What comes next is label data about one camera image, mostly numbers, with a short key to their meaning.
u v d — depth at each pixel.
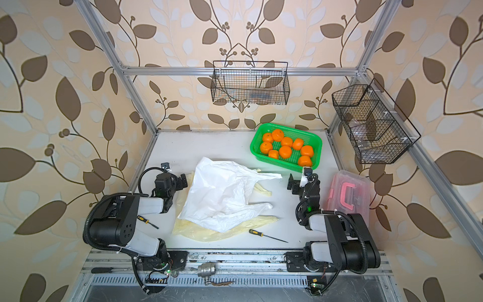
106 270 0.71
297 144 1.08
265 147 1.07
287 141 1.09
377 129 0.82
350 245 0.44
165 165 0.83
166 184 0.75
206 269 0.69
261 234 0.81
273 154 1.02
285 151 1.03
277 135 1.08
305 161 0.99
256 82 0.97
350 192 0.85
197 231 0.81
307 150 1.05
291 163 0.96
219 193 0.89
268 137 1.11
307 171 0.76
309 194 0.66
